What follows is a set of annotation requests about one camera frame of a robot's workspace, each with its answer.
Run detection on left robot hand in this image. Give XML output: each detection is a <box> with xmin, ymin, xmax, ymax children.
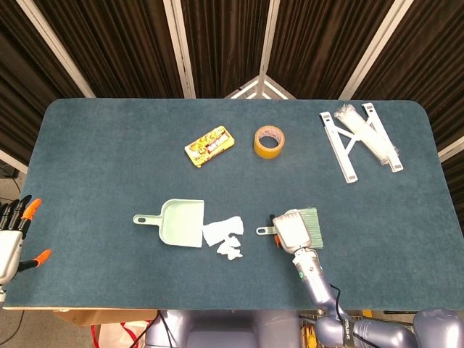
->
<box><xmin>0</xmin><ymin>195</ymin><xmax>52</xmax><ymax>286</ymax></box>

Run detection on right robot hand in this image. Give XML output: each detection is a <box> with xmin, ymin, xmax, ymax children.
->
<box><xmin>268</xmin><ymin>211</ymin><xmax>315</xmax><ymax>254</ymax></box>

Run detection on mint green hand broom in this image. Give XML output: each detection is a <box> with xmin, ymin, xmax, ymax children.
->
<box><xmin>256</xmin><ymin>207</ymin><xmax>324</xmax><ymax>250</ymax></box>

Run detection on large white tissue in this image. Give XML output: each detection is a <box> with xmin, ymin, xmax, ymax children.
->
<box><xmin>201</xmin><ymin>215</ymin><xmax>244</xmax><ymax>248</ymax></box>

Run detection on mint green plastic dustpan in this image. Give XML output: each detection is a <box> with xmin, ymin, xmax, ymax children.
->
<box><xmin>133</xmin><ymin>198</ymin><xmax>205</xmax><ymax>249</ymax></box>

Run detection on yellow packing tape roll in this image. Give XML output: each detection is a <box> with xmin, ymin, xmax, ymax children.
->
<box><xmin>253</xmin><ymin>125</ymin><xmax>286</xmax><ymax>160</ymax></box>

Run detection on white folding plastic stand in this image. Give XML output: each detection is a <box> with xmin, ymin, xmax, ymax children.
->
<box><xmin>318</xmin><ymin>102</ymin><xmax>405</xmax><ymax>185</ymax></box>

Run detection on brown cardboard box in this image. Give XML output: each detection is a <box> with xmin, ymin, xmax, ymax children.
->
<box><xmin>54</xmin><ymin>310</ymin><xmax>159</xmax><ymax>327</ymax></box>

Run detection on yellow black tool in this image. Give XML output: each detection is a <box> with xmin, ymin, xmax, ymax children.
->
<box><xmin>300</xmin><ymin>324</ymin><xmax>316</xmax><ymax>348</ymax></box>

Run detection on yellow red snack box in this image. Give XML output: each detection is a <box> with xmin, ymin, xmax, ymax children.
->
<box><xmin>184</xmin><ymin>125</ymin><xmax>236</xmax><ymax>169</ymax></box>

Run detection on blue grey robot torso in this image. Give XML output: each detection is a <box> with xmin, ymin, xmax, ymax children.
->
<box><xmin>144</xmin><ymin>310</ymin><xmax>302</xmax><ymax>348</ymax></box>

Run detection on clear bag of white ties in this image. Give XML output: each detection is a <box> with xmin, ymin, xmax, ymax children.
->
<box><xmin>333</xmin><ymin>104</ymin><xmax>402</xmax><ymax>166</ymax></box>

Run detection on blue felt table cover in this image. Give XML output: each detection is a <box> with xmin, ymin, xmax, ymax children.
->
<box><xmin>2</xmin><ymin>97</ymin><xmax>464</xmax><ymax>312</ymax></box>

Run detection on white triangular screen foot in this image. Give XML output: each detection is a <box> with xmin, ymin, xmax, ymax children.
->
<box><xmin>223</xmin><ymin>75</ymin><xmax>291</xmax><ymax>101</ymax></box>

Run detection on dark brown pleated curtain panel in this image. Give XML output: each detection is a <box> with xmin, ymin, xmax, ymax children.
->
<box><xmin>34</xmin><ymin>0</ymin><xmax>184</xmax><ymax>99</ymax></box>
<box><xmin>270</xmin><ymin>0</ymin><xmax>396</xmax><ymax>99</ymax></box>
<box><xmin>353</xmin><ymin>0</ymin><xmax>464</xmax><ymax>153</ymax></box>
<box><xmin>180</xmin><ymin>0</ymin><xmax>271</xmax><ymax>99</ymax></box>
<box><xmin>0</xmin><ymin>0</ymin><xmax>86</xmax><ymax>167</ymax></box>

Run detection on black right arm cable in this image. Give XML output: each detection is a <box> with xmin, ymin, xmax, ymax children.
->
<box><xmin>328</xmin><ymin>284</ymin><xmax>351</xmax><ymax>327</ymax></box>

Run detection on white screen frame post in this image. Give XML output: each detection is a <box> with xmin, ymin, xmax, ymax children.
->
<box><xmin>162</xmin><ymin>0</ymin><xmax>196</xmax><ymax>99</ymax></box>
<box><xmin>437</xmin><ymin>137</ymin><xmax>464</xmax><ymax>164</ymax></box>
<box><xmin>16</xmin><ymin>0</ymin><xmax>96</xmax><ymax>99</ymax></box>
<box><xmin>257</xmin><ymin>0</ymin><xmax>281</xmax><ymax>79</ymax></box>
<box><xmin>339</xmin><ymin>0</ymin><xmax>410</xmax><ymax>99</ymax></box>
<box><xmin>0</xmin><ymin>148</ymin><xmax>29</xmax><ymax>175</ymax></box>

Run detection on white bag with red handles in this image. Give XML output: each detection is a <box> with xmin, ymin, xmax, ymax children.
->
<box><xmin>90</xmin><ymin>318</ymin><xmax>155</xmax><ymax>348</ymax></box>

